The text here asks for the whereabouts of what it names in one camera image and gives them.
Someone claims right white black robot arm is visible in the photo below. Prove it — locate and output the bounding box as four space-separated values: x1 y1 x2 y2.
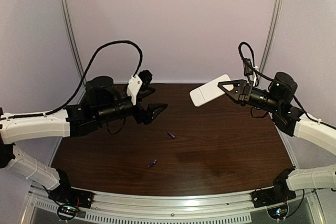
217 72 335 192

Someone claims left aluminium frame post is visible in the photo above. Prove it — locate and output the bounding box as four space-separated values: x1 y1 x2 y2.
55 0 87 86

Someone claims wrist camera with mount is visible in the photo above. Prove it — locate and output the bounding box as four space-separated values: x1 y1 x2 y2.
243 58 260 87
126 70 153 105

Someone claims aluminium frame post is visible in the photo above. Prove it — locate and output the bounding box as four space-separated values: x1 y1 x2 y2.
55 0 87 86
259 0 284 72

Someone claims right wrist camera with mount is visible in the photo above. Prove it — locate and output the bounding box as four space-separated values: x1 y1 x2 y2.
243 58 260 87

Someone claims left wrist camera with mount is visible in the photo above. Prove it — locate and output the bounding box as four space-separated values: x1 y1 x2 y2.
126 70 153 105

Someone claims black sleeved cable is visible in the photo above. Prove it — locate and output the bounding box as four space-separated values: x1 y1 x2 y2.
47 40 144 116
238 41 336 130

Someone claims left black sleeved cable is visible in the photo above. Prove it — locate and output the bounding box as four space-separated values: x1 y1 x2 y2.
47 40 144 116

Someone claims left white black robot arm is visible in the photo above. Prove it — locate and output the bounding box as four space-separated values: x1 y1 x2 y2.
1 74 167 192

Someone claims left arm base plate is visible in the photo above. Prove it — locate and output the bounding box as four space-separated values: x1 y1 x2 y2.
48 188 95 209

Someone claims white remote control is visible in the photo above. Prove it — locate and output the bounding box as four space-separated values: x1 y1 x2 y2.
189 74 231 107

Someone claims right aluminium frame post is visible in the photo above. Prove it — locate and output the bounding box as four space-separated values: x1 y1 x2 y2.
259 0 284 72

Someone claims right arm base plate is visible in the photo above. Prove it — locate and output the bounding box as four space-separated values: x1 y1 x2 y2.
250 187 296 208

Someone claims front aluminium rail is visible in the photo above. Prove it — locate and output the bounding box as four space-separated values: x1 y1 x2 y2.
20 179 326 224

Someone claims right black sleeved cable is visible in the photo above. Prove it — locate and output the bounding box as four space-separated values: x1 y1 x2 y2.
238 41 336 130

